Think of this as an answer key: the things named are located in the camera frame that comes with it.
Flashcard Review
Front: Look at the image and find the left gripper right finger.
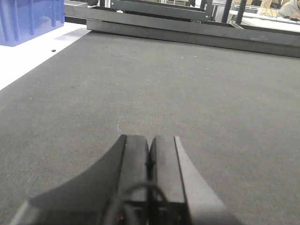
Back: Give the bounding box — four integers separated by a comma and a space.
149, 135, 239, 225

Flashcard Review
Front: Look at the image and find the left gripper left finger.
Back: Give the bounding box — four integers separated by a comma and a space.
10, 135, 148, 225

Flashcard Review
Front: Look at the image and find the dark grey table mat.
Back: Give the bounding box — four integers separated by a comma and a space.
0, 33, 300, 225

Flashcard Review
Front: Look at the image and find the black metal cart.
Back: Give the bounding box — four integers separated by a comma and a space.
110, 0, 247, 24

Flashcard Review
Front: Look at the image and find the white work table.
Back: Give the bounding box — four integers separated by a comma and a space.
241, 12, 300, 33

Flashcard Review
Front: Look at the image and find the blue plastic crate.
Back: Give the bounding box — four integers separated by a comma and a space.
0, 0, 65, 46

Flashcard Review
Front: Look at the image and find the person in grey hoodie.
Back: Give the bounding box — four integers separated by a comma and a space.
277, 0, 300, 20

